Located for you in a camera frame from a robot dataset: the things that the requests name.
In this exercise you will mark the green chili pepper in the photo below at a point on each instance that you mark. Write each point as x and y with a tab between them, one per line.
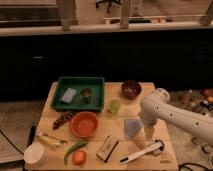
76	146

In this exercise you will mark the white round lid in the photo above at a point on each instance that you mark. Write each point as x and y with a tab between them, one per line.
35	154

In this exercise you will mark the black office chair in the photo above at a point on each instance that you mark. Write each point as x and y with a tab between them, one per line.
109	2

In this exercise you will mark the yellow corn husk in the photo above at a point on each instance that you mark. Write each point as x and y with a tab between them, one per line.
51	141

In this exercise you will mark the dark red dried pepper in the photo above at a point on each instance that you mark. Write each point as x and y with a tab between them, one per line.
62	119

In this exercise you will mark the green plastic tray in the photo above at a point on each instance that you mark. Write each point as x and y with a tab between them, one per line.
95	84

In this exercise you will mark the red orange bowl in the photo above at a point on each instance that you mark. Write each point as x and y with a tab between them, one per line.
83	124

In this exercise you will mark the wooden block eraser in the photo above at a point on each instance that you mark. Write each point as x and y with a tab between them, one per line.
107	148

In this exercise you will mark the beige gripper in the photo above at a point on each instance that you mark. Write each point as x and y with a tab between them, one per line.
149	132

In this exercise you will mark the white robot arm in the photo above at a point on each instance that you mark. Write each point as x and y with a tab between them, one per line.
156	106

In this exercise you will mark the orange tomato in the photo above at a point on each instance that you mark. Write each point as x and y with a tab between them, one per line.
79	157

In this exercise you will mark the grey sponge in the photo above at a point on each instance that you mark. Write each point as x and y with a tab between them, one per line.
68	95

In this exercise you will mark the grey blue towel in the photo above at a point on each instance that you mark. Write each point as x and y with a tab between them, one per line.
131	127

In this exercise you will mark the dark brown bowl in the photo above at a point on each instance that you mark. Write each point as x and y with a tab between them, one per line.
131	89

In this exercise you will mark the white handled brush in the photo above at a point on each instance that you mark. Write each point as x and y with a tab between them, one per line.
157	145

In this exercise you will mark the metal cup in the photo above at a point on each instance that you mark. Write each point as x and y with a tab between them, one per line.
86	95

